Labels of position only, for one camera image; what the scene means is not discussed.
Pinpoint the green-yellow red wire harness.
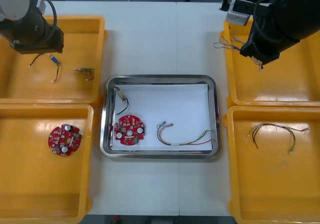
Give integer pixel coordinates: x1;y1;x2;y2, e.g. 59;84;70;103
155;120;216;147

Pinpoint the red black green-yellow harness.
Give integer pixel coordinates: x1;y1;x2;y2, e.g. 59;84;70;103
246;123;311;156

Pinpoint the blue label metal solenoid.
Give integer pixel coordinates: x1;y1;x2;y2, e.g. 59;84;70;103
48;53;62;83

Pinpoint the white paper sheet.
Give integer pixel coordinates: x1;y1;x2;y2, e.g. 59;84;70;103
111;83;213;151

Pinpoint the white label metal solenoid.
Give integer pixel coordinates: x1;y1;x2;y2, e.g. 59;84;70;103
114;86;132;116

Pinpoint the blue-white twisted wire harness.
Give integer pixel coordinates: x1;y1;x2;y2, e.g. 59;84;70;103
213;29;264;72

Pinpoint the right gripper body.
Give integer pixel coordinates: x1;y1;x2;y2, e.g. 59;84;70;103
239;37;281;66

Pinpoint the round red circuit board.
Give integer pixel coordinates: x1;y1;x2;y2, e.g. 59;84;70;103
48;123;83;157
113;114;147;147

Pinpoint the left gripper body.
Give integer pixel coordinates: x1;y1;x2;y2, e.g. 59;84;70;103
9;25;65;55

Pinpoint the steel tray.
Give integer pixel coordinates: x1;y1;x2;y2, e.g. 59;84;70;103
99;74;221;160

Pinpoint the yellow-orange plastic bin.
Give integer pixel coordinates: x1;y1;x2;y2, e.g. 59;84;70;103
0;15;108;105
0;103;95;221
219;16;320;107
222;106;320;222

